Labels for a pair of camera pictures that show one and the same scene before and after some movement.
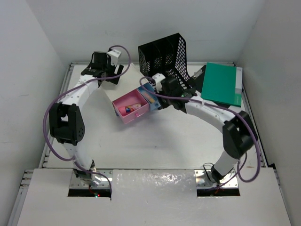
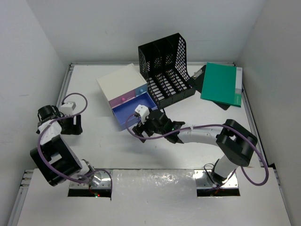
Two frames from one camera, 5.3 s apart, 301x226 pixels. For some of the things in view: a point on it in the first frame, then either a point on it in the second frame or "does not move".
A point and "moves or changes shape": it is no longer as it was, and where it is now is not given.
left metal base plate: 75,182 does not move
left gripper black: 112,67 → 74,129
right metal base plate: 203,179 does not move
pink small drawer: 131,106 moves or changes shape
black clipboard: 197,81 does not move
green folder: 222,83 does not move
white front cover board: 154,197 does not move
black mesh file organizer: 166,56 does not move
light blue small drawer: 154,102 moves or changes shape
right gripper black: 165,104 → 138,130
